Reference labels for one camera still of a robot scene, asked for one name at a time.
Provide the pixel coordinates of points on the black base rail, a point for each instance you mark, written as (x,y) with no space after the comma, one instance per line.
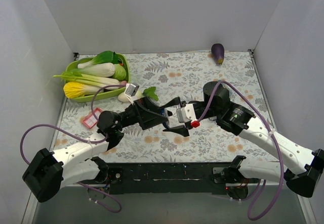
(134,178)

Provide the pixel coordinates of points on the blue round pill container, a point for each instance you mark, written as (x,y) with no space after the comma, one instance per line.
(167,114)

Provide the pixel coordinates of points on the white toy bok choy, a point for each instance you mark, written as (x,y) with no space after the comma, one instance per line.
(102,65)

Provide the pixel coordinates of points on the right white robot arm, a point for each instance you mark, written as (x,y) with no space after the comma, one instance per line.
(298,167)

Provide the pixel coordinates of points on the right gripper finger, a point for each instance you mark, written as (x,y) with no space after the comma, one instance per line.
(181,130)
(174,102)

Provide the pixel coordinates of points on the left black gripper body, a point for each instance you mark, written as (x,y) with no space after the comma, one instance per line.
(148,113)

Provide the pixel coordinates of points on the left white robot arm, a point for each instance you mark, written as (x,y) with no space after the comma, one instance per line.
(76,150)

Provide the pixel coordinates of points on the pink rectangular pill box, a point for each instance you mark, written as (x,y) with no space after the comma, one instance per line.
(90,121)

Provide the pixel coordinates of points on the purple toy eggplant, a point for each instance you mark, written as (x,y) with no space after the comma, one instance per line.
(218,52)

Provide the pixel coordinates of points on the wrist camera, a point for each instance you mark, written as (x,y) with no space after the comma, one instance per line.
(131,92)
(186,115)

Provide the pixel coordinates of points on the floral table mat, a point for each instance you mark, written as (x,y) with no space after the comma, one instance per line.
(183,75)

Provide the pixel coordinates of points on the white toy radish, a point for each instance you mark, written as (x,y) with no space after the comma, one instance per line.
(148,92)

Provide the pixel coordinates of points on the yellow toy napa cabbage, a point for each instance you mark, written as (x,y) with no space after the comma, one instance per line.
(74,90)

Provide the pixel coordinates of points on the green vegetable basket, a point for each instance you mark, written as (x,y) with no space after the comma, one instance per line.
(102,93)

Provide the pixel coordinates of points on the green toy cabbage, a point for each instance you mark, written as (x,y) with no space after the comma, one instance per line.
(119,73)

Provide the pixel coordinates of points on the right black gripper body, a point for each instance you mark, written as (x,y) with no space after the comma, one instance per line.
(199,107)

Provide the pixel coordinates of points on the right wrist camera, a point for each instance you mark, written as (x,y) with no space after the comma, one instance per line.
(186,115)

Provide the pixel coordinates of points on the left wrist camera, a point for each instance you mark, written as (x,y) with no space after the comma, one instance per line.
(131,92)

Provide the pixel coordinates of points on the green toy celery stalk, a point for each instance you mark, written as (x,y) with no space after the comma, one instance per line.
(109,83)

